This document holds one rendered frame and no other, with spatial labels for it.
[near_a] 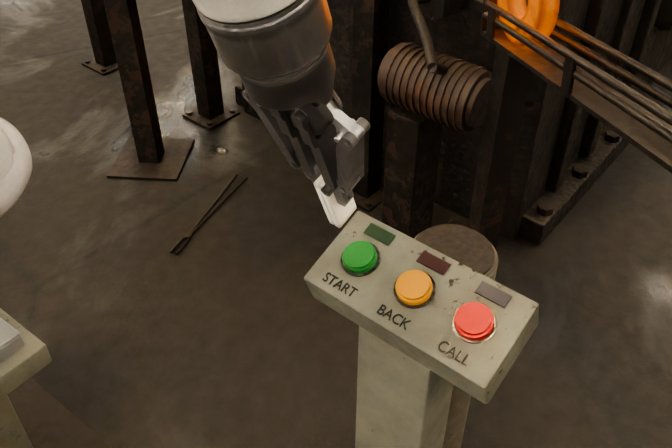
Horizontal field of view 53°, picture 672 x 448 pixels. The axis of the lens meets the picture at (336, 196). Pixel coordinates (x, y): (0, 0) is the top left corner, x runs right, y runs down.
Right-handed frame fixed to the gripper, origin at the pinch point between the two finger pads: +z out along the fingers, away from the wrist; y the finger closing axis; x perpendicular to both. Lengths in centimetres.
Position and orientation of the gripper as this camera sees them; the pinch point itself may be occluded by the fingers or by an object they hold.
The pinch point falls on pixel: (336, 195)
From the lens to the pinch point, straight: 68.0
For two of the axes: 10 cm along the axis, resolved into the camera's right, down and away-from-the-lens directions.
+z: 2.2, 5.8, 7.9
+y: -7.7, -4.0, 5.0
